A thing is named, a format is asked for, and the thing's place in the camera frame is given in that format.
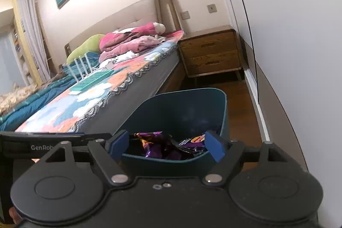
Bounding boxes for white router with antennas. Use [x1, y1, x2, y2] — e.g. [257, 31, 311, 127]
[66, 54, 94, 82]

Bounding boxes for white wardrobe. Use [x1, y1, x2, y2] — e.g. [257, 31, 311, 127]
[207, 0, 342, 178]

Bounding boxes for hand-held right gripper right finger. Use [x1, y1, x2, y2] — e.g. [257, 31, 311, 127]
[203, 130, 293, 185]

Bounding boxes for brown fuzzy blanket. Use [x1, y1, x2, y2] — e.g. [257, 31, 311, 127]
[0, 84, 38, 115]

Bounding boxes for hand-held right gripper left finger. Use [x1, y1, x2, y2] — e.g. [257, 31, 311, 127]
[44, 130, 130, 185]

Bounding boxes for pile of pink clothes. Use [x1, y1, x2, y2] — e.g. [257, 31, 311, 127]
[112, 22, 167, 37]

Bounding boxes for teal grid tray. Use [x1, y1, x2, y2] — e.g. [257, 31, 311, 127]
[72, 69, 115, 92]

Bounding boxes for wooden nightstand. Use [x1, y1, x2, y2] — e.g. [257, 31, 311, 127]
[178, 25, 245, 85]

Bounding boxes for purple snack bag orange emblem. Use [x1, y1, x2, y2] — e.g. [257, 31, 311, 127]
[171, 133, 211, 156]

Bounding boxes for white printed shirt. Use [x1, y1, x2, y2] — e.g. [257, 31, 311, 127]
[100, 51, 139, 70]

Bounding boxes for pink fleece garment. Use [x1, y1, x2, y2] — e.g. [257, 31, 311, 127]
[99, 32, 134, 60]

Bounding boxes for dusty pink folded garment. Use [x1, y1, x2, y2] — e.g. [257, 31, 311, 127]
[125, 35, 164, 53]

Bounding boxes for teal quilt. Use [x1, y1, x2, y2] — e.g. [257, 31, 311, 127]
[0, 68, 81, 131]

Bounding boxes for dark teal trash bin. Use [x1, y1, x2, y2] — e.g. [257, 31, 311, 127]
[121, 88, 230, 178]

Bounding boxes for white curtain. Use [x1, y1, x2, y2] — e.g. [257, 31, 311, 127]
[14, 0, 52, 85]

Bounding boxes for green pillow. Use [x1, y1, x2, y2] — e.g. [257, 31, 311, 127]
[66, 34, 106, 64]

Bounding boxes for grey mattress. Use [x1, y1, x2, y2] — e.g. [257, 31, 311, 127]
[77, 51, 180, 134]

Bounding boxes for floral printed blanket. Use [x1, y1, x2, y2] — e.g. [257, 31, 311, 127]
[15, 30, 185, 134]

